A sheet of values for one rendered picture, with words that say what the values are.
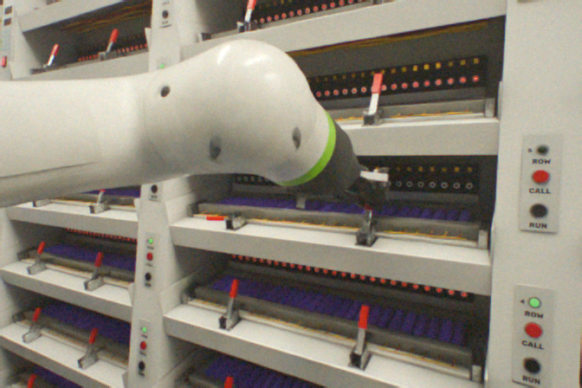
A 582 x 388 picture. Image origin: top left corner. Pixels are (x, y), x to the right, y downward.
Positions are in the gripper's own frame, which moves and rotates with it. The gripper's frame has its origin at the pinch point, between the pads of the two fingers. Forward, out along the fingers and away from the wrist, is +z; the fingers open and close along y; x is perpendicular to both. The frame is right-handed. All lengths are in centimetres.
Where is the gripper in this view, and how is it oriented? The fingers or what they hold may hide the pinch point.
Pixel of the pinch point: (369, 198)
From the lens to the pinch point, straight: 63.0
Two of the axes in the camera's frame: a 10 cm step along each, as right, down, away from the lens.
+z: 4.8, 2.4, 8.5
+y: 8.7, 0.4, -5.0
